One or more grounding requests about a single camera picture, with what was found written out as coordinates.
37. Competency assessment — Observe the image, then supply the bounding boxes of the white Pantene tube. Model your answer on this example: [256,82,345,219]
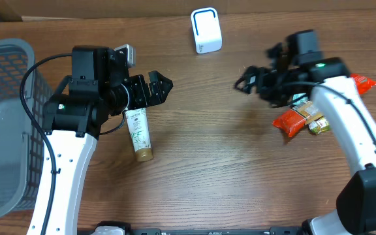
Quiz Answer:
[125,108,153,162]

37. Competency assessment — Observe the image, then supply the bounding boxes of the spaghetti pack orange ends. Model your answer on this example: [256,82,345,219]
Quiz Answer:
[272,73,376,138]

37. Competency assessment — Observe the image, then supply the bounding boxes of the green yellow snack pouch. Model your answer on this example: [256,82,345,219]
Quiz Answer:
[308,117,330,135]

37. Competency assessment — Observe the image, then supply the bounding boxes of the teal snack packet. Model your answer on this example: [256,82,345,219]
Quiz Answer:
[292,93,308,105]

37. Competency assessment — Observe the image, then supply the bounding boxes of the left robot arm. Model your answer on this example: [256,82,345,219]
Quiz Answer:
[23,44,173,234]

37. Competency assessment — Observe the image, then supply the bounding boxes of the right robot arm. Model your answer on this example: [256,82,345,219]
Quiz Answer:
[234,29,376,234]

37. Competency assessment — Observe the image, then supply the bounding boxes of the white barcode scanner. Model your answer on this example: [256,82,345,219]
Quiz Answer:
[191,7,223,54]

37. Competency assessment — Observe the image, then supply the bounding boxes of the grey plastic basket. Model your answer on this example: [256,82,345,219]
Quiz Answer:
[0,39,44,217]

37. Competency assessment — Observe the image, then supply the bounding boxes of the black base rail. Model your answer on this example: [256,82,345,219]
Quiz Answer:
[76,221,362,235]

